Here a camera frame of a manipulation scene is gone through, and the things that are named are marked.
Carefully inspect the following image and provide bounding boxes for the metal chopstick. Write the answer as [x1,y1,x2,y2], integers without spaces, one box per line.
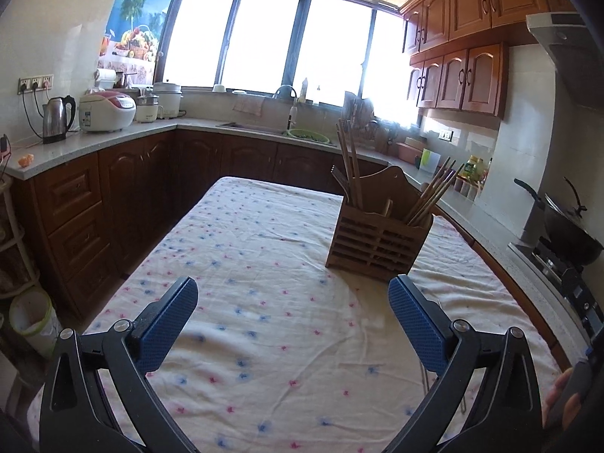
[408,160,463,226]
[420,363,468,416]

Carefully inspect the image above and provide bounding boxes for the dark lower kitchen cabinets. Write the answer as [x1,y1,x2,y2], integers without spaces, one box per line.
[8,129,572,369]

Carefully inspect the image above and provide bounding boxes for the kitchen faucet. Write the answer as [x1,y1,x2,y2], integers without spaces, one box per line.
[272,84,298,130]

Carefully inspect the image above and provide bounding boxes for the person's right hand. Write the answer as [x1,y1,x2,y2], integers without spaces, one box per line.
[542,367,582,430]

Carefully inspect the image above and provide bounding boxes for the gas stove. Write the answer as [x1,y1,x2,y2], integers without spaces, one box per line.
[509,237,603,352]

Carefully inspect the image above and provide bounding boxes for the wooden utensil holder box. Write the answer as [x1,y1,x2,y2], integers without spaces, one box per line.
[325,166,434,281]

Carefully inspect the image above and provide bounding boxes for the white bucket on floor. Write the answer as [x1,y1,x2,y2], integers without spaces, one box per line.
[9,287,62,360]

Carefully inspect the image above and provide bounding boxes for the black wok with lid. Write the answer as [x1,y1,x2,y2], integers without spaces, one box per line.
[514,177,603,267]

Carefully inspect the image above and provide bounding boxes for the white green lidded container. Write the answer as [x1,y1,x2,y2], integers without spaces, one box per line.
[419,148,441,175]

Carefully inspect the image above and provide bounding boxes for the carved wooden chopstick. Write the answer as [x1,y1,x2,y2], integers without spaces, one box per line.
[345,122,364,210]

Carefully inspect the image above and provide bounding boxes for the long brown wooden chopstick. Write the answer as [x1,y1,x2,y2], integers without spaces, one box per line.
[336,120,362,209]

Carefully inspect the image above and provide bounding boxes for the white rice cooker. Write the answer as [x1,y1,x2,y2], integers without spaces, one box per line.
[78,91,136,132]

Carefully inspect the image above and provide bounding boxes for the dish drying rack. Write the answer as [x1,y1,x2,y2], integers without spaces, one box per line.
[340,91,389,141]

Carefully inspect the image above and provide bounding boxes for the white pot cooker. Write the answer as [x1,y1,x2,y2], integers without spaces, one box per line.
[153,82,182,119]

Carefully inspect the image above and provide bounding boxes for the steel electric kettle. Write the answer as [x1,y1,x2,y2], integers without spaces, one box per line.
[42,95,76,144]

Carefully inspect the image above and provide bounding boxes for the green colander basket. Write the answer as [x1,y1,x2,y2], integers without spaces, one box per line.
[286,128,331,144]

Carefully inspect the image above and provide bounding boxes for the tropical fruit poster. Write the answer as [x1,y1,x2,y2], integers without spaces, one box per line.
[97,0,172,85]

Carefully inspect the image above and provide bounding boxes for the range hood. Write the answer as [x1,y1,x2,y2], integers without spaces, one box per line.
[526,11,603,111]

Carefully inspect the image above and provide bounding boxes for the wall power socket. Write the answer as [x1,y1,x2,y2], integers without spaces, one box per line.
[17,75,54,95]

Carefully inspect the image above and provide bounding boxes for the upper wooden wall cabinets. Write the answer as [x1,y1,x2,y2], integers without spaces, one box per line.
[401,0,575,118]

